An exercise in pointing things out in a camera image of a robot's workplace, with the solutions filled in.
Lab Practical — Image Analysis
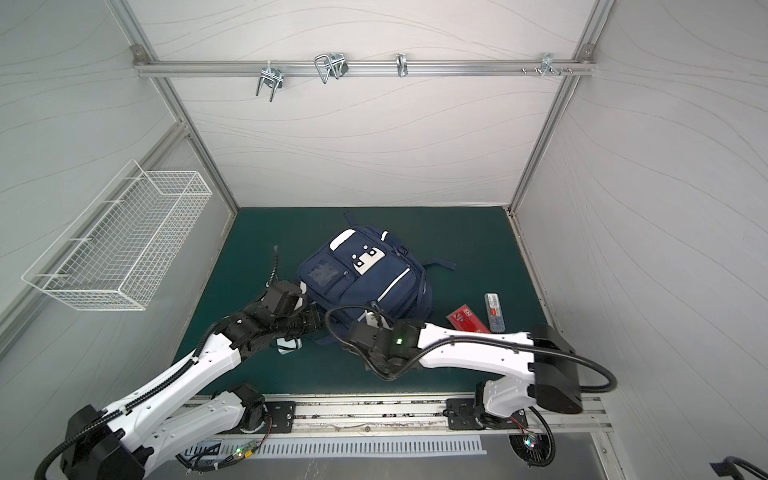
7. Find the white slotted cable duct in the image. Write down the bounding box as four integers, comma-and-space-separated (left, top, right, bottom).
179, 435, 488, 462

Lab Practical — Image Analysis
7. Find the aluminium top cross rail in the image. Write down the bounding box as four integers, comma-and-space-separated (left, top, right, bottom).
134, 57, 597, 79

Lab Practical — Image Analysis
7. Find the metal clamp hook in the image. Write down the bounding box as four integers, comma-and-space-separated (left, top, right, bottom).
395, 53, 408, 78
255, 62, 284, 102
520, 53, 573, 77
313, 52, 349, 84

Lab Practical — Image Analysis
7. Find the clear pencil case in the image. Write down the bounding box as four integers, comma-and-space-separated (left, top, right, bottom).
484, 293, 506, 333

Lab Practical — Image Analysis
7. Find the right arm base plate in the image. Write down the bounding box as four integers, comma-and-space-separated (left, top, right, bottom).
442, 398, 528, 432

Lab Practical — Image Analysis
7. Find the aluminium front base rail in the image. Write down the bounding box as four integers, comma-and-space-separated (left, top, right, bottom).
265, 392, 614, 443

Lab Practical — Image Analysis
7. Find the white green calculator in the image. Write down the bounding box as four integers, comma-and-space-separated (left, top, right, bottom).
276, 338, 303, 355

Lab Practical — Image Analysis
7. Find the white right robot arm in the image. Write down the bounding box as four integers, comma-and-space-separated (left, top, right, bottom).
324, 305, 618, 418

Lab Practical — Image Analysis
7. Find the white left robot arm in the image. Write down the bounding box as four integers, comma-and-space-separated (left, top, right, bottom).
34, 275, 322, 479

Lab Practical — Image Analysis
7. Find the navy blue student backpack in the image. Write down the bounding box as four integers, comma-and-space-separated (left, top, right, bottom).
297, 213, 456, 334

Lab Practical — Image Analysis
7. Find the red box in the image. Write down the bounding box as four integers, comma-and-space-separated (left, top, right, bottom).
446, 305, 490, 334

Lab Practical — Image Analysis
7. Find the black cable bottom right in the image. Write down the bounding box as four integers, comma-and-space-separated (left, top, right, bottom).
709, 455, 768, 480

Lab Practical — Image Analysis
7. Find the white wire wall basket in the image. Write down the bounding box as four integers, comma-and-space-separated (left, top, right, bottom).
21, 160, 212, 312

